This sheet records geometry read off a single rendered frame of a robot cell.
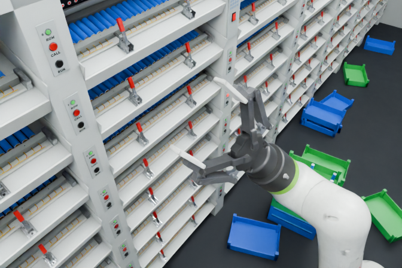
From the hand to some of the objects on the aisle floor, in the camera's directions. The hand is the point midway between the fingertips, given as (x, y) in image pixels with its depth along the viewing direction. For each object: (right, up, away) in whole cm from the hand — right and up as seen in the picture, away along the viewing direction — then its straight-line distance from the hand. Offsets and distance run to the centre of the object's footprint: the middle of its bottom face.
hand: (201, 117), depth 53 cm
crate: (+33, -76, +146) cm, 168 cm away
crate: (+61, -66, +157) cm, 181 cm away
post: (-40, -96, +124) cm, 162 cm away
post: (+48, -22, +205) cm, 212 cm away
